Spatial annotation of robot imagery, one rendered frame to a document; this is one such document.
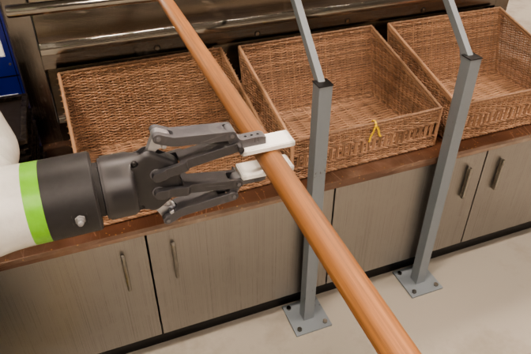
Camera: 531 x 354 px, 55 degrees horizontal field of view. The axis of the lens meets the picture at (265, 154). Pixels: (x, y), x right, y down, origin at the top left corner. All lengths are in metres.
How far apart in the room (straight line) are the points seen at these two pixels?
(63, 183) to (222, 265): 1.15
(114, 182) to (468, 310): 1.73
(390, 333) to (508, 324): 1.71
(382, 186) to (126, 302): 0.90
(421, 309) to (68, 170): 1.68
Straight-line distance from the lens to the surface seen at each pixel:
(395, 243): 2.00
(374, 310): 0.46
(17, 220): 0.58
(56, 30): 1.75
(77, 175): 0.58
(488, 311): 2.16
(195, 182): 0.63
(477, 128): 1.95
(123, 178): 0.58
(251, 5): 1.85
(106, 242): 1.50
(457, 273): 2.25
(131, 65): 1.78
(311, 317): 1.97
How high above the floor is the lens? 1.56
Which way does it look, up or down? 35 degrees down
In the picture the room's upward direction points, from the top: straight up
